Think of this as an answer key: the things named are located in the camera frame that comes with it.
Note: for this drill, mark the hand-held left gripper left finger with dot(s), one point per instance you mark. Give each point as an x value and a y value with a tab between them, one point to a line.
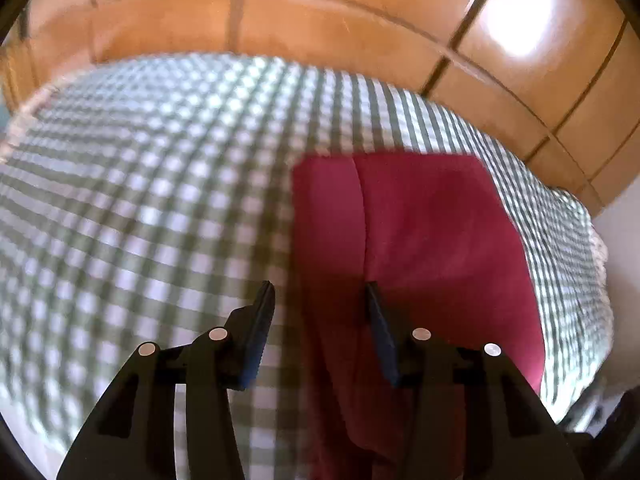
256	332

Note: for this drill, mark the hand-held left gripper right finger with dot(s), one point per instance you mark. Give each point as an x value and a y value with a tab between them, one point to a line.
382	332

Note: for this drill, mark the dark red shirt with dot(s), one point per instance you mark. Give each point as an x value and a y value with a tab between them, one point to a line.
425	240

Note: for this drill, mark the green white checked bedsheet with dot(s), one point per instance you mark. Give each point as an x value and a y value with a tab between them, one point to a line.
150	200

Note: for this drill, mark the wooden wardrobe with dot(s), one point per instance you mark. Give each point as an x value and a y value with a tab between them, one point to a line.
325	15

